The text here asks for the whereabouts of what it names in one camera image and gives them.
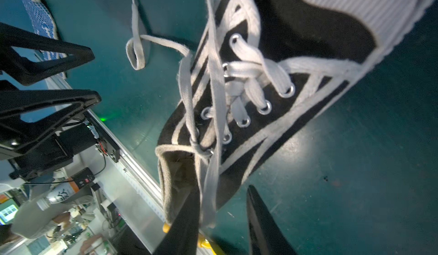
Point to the blue dotted work glove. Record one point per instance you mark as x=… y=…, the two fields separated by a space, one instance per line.
x=41 y=19

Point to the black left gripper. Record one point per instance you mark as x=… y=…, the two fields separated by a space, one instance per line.
x=29 y=58

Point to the yellow toy shovel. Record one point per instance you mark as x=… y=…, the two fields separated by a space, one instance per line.
x=202 y=241

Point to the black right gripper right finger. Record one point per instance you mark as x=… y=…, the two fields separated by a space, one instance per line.
x=265 y=237

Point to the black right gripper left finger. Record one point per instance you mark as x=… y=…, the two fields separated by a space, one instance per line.
x=190 y=212

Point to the aluminium front rail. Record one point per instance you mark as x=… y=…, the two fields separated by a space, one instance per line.
x=132 y=189

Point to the black white canvas sneaker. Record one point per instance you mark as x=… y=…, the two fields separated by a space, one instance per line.
x=363 y=31

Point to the white shoelace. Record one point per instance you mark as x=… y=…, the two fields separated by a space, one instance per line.
x=236 y=104

